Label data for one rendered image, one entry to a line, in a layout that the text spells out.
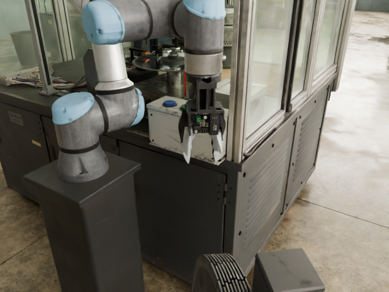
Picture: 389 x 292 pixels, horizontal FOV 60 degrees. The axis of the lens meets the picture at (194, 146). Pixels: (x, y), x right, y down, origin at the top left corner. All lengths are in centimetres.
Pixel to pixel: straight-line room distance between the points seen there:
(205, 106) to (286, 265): 37
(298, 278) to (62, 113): 75
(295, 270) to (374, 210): 198
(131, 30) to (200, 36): 13
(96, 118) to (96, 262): 44
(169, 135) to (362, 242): 132
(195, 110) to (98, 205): 49
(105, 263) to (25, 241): 99
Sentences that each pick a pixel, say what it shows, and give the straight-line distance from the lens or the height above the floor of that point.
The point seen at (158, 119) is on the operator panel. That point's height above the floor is 85.
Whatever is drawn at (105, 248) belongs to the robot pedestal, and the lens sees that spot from 114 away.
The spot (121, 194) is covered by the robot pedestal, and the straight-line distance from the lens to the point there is 110.
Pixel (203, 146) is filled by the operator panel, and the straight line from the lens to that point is 107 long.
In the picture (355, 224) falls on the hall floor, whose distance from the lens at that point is 221.
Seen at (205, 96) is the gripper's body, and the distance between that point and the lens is 66.
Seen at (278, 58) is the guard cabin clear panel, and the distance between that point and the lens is 129.
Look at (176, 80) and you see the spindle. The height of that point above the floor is 87.
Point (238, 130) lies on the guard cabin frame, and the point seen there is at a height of 86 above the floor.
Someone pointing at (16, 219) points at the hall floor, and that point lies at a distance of 229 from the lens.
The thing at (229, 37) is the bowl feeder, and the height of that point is 95.
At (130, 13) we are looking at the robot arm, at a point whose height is 122.
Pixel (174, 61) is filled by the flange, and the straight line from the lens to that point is 147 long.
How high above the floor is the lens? 129
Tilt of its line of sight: 27 degrees down
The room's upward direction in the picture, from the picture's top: straight up
